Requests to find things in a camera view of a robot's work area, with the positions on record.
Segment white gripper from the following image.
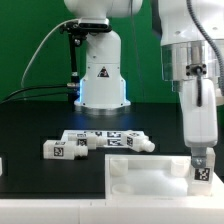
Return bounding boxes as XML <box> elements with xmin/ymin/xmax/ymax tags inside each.
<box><xmin>179</xmin><ymin>79</ymin><xmax>218</xmax><ymax>168</ymax></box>

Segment white square table top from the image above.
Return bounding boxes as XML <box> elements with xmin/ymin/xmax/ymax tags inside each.
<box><xmin>105</xmin><ymin>154</ymin><xmax>224</xmax><ymax>199</ymax></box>

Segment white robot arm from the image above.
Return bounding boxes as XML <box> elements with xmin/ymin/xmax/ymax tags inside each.
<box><xmin>64</xmin><ymin>0</ymin><xmax>224</xmax><ymax>168</ymax></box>

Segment white front fence bar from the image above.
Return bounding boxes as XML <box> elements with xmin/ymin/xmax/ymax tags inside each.
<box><xmin>0</xmin><ymin>198</ymin><xmax>224</xmax><ymax>224</ymax></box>

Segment white left fence piece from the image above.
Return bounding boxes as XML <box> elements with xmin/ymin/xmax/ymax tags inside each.
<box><xmin>0</xmin><ymin>157</ymin><xmax>3</xmax><ymax>177</ymax></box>

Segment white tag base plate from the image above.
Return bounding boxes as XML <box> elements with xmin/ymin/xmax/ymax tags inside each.
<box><xmin>61</xmin><ymin>130</ymin><xmax>131</xmax><ymax>148</ymax></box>

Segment grey camera cable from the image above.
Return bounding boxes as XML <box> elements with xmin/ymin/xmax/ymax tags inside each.
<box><xmin>20</xmin><ymin>18</ymin><xmax>80</xmax><ymax>90</ymax></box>

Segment black cables on table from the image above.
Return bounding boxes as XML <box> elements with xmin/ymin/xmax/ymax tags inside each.
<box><xmin>0</xmin><ymin>84</ymin><xmax>73</xmax><ymax>104</ymax></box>

